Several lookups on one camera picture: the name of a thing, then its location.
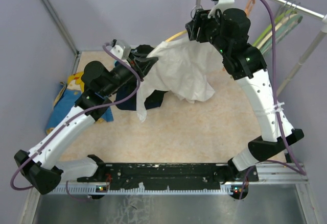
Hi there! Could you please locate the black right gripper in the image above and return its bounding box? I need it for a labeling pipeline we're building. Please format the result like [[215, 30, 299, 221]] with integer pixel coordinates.
[[184, 7, 229, 56]]

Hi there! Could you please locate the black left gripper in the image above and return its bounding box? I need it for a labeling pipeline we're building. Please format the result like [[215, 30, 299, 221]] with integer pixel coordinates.
[[102, 51, 158, 96]]

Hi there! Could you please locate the yellow hanger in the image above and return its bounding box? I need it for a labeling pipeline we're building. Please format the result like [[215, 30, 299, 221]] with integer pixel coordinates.
[[165, 3, 204, 42]]

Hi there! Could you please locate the dark navy t-shirt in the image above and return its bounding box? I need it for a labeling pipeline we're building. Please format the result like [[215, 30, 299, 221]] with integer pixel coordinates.
[[116, 81, 166, 112]]

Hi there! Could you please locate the black t-shirt white trim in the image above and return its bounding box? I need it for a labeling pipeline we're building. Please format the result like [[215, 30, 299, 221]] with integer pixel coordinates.
[[131, 44, 166, 110]]

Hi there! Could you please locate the off-white t-shirt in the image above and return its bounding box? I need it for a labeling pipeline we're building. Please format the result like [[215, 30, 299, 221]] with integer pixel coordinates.
[[136, 37, 223, 122]]

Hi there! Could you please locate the orange hanger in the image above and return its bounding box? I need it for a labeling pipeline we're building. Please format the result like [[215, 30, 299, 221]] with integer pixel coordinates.
[[244, 0, 256, 17]]

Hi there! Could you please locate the mint green hanger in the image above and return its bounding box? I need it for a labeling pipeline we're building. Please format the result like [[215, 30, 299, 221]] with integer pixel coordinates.
[[260, 6, 304, 56]]

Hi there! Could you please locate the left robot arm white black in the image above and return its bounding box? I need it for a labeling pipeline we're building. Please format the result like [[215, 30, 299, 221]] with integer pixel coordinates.
[[14, 57, 158, 195]]

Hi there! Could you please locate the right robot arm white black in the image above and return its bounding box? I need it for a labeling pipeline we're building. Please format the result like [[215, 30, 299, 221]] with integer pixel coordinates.
[[185, 8, 304, 181]]

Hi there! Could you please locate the blue Pikachu t-shirt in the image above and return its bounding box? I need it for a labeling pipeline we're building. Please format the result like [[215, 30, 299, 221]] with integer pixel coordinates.
[[45, 72, 114, 135]]

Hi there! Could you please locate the metal clothes rack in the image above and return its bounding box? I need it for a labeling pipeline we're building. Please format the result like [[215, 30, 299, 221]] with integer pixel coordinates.
[[270, 0, 326, 94]]

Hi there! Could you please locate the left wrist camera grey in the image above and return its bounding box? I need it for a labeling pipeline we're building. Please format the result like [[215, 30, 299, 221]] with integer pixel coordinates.
[[110, 39, 131, 60]]

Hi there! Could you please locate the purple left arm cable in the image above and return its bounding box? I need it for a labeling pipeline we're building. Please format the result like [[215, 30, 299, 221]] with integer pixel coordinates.
[[9, 42, 143, 202]]

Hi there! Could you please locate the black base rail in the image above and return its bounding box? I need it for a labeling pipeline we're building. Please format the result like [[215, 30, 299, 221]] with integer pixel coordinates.
[[77, 163, 259, 192]]

